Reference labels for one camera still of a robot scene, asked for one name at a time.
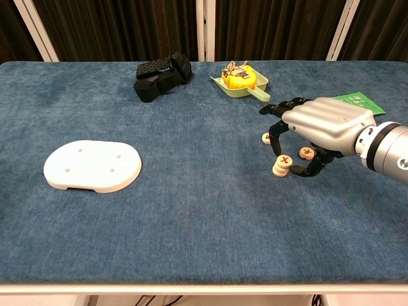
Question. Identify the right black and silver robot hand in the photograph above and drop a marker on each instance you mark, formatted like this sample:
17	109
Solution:
328	124

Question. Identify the small round token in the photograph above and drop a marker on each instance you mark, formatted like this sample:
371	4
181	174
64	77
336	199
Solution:
280	170
306	153
265	137
279	175
284	160

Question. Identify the green foil packet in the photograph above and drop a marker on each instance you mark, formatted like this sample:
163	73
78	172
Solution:
360	99

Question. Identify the light green plastic dustpan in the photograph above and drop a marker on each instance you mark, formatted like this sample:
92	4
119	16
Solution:
259	94

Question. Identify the yellow duck toy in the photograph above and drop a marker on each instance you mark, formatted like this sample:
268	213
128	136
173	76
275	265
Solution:
239	82

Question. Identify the dark pleated curtain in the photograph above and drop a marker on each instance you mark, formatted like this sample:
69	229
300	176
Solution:
382	25
271	25
111	25
12	32

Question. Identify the blue fabric table cover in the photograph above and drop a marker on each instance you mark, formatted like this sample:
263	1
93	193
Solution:
191	207

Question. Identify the white oval plastic plate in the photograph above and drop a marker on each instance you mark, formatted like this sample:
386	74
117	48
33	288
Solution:
92	162

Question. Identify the white frame post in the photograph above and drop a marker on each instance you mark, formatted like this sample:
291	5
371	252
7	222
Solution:
342	32
204	28
36	32

